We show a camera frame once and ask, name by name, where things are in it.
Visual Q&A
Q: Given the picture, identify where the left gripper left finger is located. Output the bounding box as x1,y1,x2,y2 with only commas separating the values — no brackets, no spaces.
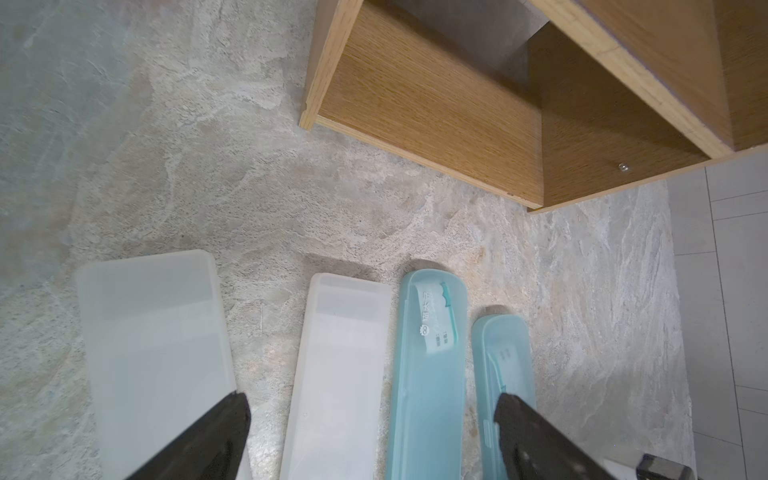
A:
130,392,251,480

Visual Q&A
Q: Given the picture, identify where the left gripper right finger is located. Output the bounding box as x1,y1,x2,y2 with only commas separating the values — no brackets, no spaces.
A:
493,393,612,480

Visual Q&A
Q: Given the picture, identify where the teal pencil case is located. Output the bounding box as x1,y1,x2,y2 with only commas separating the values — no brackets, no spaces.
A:
385,269,468,479
471,314,537,479

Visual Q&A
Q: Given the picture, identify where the left frosted white pencil case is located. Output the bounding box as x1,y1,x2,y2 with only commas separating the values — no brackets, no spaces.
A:
74,250,237,479

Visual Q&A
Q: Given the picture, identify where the frosted white pencil case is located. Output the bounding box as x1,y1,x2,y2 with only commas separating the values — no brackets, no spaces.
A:
280,273,392,479
74,250,237,479

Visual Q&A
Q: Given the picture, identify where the right frosted white pencil case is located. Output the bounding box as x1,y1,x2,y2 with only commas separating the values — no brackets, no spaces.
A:
280,273,392,479

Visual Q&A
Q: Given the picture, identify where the wooden three-tier shelf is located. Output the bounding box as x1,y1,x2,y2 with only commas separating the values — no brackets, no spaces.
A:
299,1,767,213

